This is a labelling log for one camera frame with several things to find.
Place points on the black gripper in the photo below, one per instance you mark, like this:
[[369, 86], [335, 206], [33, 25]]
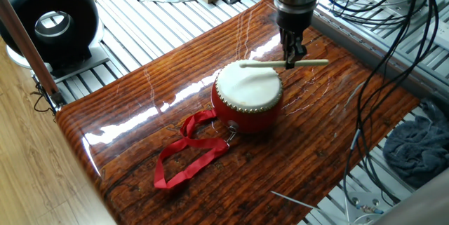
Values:
[[294, 23]]

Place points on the wooden drumstick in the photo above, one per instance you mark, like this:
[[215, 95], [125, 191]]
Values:
[[263, 64]]

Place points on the red drum with white skin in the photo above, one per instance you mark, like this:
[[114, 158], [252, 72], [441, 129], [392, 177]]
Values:
[[245, 88]]

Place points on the metal snap hook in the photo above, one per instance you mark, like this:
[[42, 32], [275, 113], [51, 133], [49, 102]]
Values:
[[231, 136]]

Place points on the wood-grain table mat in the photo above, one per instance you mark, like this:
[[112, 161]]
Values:
[[245, 183]]

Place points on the white zip tie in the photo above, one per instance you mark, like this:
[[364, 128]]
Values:
[[294, 200]]

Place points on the blue-grey towel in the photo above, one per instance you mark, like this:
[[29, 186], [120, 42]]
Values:
[[417, 148]]

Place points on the aluminium profile rail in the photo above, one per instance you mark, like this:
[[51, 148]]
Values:
[[372, 56]]

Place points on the dark upright frame post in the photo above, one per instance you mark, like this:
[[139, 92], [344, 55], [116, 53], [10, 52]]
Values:
[[28, 46]]

